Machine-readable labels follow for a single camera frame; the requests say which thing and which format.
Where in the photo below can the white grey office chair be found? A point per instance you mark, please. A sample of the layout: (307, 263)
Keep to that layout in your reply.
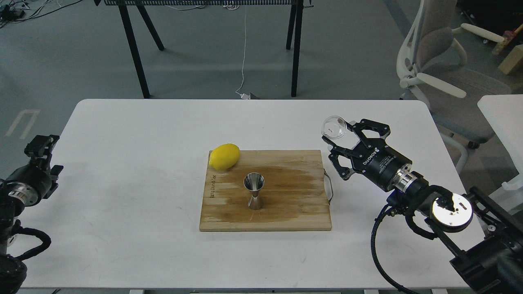
(431, 68)

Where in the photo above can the black trestle table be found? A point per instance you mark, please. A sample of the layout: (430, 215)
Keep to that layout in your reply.
(210, 33)

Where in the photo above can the wooden cutting board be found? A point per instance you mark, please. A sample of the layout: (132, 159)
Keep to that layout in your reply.
(293, 196)

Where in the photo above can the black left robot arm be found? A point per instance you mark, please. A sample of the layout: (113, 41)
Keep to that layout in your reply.
(13, 270)

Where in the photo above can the white side table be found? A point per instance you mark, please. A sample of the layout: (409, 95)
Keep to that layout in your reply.
(505, 116)

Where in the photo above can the steel double jigger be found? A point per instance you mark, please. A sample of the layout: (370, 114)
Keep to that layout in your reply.
(254, 182)

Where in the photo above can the small clear glass beaker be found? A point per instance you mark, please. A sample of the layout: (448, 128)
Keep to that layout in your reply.
(334, 127)

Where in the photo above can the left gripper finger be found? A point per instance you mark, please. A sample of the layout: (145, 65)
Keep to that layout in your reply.
(49, 147)
(34, 150)

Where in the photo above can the cardboard box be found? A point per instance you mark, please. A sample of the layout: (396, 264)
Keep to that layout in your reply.
(513, 61)

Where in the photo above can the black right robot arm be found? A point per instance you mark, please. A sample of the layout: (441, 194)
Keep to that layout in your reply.
(493, 266)

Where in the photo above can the yellow lemon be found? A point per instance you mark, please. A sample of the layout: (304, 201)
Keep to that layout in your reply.
(224, 157)

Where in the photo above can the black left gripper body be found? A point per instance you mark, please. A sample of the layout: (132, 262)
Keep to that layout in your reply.
(29, 184)

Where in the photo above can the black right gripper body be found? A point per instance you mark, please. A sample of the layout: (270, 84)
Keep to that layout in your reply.
(379, 163)

